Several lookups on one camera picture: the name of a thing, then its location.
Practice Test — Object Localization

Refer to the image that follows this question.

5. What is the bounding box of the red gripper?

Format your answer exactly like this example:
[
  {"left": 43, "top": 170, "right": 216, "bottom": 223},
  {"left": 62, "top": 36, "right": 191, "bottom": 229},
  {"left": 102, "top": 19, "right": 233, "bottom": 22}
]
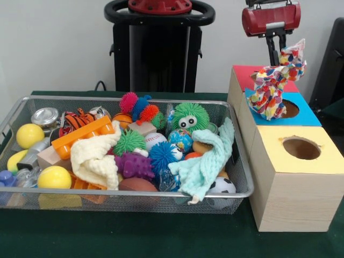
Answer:
[{"left": 241, "top": 1, "right": 302, "bottom": 67}]

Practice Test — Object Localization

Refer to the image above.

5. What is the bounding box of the colourful confetti print cloth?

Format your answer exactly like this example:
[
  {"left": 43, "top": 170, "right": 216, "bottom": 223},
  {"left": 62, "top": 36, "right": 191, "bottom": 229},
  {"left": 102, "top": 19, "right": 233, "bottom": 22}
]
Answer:
[{"left": 247, "top": 38, "right": 307, "bottom": 122}]

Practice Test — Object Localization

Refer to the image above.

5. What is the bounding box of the green puffer ball with eyes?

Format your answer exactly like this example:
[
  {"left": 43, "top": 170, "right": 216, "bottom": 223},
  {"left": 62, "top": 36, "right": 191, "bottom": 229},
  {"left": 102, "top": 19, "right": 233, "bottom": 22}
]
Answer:
[{"left": 171, "top": 102, "right": 210, "bottom": 134}]

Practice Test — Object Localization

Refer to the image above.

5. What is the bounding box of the mint green cloth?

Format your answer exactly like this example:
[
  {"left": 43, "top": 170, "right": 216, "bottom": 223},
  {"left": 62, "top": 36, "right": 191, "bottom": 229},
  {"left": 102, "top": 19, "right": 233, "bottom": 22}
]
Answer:
[{"left": 168, "top": 117, "right": 236, "bottom": 205}]

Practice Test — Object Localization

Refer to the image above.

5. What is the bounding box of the multicolour spiky caterpillar toy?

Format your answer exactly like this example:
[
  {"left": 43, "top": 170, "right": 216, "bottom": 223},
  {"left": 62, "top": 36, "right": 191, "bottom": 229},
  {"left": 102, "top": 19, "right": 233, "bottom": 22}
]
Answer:
[{"left": 119, "top": 92, "right": 166, "bottom": 128}]

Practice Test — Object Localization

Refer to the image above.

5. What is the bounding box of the wooden box with three holes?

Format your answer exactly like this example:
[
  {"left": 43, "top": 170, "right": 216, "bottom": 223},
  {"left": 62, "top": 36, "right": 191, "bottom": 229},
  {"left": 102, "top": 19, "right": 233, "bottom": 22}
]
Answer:
[{"left": 227, "top": 64, "right": 344, "bottom": 233}]

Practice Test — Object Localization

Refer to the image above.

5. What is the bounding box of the shallow mesh bin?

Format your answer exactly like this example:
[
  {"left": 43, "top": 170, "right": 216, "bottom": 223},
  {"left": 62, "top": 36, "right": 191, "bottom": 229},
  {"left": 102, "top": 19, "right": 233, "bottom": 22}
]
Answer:
[{"left": 0, "top": 95, "right": 255, "bottom": 216}]

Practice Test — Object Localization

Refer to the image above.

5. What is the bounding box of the black stand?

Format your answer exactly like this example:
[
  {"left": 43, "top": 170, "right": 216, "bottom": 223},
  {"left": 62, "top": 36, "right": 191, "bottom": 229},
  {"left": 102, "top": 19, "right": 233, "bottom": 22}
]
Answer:
[{"left": 309, "top": 17, "right": 344, "bottom": 113}]

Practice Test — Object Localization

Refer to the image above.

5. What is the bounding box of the small soccer ball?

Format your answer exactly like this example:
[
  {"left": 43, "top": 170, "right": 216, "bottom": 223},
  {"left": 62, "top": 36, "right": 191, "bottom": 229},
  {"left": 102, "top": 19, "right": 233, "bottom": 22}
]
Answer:
[{"left": 209, "top": 176, "right": 237, "bottom": 209}]

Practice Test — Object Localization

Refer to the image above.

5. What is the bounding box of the green spiky caterpillar toy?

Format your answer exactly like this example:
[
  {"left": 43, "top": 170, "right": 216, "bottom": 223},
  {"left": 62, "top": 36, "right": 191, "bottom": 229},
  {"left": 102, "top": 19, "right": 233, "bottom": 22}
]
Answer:
[{"left": 112, "top": 128, "right": 148, "bottom": 157}]

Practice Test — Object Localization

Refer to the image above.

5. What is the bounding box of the purple spiky toy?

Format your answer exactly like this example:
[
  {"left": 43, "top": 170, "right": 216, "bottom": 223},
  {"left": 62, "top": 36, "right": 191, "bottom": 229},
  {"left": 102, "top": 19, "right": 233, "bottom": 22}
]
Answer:
[{"left": 112, "top": 153, "right": 155, "bottom": 180}]

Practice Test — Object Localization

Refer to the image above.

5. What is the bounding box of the brown toy football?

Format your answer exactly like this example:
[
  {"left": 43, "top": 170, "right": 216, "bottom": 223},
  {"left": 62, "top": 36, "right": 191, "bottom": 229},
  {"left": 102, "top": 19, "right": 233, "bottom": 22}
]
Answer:
[{"left": 118, "top": 177, "right": 159, "bottom": 192}]

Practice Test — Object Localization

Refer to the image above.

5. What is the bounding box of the orange toy brick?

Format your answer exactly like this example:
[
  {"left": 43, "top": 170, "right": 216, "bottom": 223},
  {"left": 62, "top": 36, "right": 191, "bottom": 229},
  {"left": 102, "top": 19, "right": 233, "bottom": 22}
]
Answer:
[{"left": 51, "top": 116, "right": 115, "bottom": 160}]

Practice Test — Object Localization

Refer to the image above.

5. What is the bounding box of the cream yellow cloth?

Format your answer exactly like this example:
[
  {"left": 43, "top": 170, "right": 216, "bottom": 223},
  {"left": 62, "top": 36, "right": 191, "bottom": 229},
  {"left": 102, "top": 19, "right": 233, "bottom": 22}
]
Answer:
[{"left": 70, "top": 120, "right": 123, "bottom": 191}]

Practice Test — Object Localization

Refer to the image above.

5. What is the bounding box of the yellow tennis ball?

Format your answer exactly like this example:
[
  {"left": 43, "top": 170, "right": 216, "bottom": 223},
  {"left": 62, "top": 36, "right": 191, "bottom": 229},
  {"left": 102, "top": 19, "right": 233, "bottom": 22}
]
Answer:
[{"left": 37, "top": 166, "right": 73, "bottom": 189}]

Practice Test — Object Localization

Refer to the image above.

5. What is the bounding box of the smooth yellow ball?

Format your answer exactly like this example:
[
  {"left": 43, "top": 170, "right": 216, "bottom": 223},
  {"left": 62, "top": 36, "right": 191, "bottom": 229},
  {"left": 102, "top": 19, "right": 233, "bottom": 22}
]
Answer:
[{"left": 15, "top": 124, "right": 46, "bottom": 149}]

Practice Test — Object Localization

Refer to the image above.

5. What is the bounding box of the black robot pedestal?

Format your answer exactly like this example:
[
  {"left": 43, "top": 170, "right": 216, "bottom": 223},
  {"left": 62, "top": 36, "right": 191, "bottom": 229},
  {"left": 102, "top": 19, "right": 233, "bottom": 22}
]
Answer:
[{"left": 104, "top": 0, "right": 216, "bottom": 94}]

